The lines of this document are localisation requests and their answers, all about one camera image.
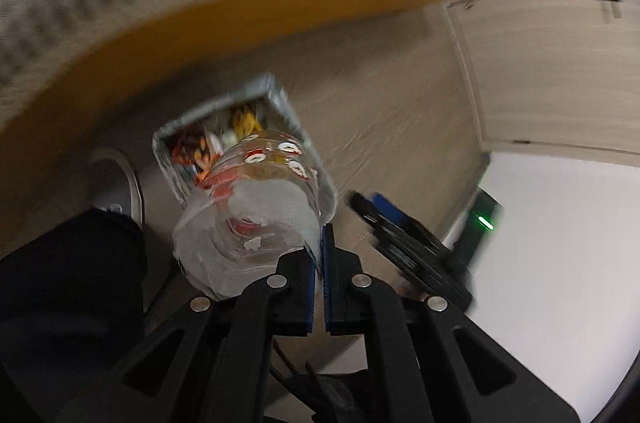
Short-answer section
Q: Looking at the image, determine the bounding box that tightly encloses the light wooden door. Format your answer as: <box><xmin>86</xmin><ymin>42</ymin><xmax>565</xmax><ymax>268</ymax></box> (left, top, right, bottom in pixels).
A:
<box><xmin>445</xmin><ymin>0</ymin><xmax>640</xmax><ymax>166</ymax></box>

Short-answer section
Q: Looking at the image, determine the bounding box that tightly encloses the person's leg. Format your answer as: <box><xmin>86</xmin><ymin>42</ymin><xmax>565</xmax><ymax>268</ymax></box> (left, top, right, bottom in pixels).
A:
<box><xmin>0</xmin><ymin>208</ymin><xmax>148</xmax><ymax>423</ymax></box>

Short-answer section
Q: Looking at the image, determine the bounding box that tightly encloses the grey shoe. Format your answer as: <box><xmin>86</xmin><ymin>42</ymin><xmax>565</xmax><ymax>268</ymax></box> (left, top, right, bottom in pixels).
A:
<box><xmin>90</xmin><ymin>147</ymin><xmax>146</xmax><ymax>229</ymax></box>

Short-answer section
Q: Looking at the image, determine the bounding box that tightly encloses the bed with yellow sheet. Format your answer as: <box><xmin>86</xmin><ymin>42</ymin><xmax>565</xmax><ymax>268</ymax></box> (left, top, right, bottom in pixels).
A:
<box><xmin>0</xmin><ymin>0</ymin><xmax>453</xmax><ymax>144</ymax></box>

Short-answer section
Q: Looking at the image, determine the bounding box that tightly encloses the clear printed plastic cup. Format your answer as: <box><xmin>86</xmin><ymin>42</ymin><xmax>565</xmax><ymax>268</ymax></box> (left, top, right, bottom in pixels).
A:
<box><xmin>172</xmin><ymin>129</ymin><xmax>338</xmax><ymax>301</ymax></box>

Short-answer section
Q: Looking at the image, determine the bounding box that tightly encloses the dark cloth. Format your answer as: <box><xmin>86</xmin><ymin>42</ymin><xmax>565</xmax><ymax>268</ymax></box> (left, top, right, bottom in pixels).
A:
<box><xmin>285</xmin><ymin>370</ymin><xmax>373</xmax><ymax>423</ymax></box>

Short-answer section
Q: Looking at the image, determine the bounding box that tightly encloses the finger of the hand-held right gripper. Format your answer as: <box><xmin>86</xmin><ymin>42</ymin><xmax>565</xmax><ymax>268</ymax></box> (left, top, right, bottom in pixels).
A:
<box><xmin>349</xmin><ymin>192</ymin><xmax>475</xmax><ymax>311</ymax></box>
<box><xmin>370</xmin><ymin>192</ymin><xmax>453</xmax><ymax>264</ymax></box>

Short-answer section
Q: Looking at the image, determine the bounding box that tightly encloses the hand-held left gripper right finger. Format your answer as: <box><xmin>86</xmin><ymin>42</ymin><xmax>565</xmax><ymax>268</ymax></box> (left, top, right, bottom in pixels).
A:
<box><xmin>322</xmin><ymin>224</ymin><xmax>581</xmax><ymax>423</ymax></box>

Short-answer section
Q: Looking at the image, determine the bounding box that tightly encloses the yellow snack wrapper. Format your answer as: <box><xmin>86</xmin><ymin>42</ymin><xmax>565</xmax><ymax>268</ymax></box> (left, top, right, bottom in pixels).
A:
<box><xmin>229</xmin><ymin>103</ymin><xmax>264</xmax><ymax>137</ymax></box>

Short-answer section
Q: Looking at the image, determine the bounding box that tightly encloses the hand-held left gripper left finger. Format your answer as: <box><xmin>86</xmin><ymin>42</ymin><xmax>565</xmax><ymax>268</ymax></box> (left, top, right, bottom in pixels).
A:
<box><xmin>55</xmin><ymin>250</ymin><xmax>318</xmax><ymax>423</ymax></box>

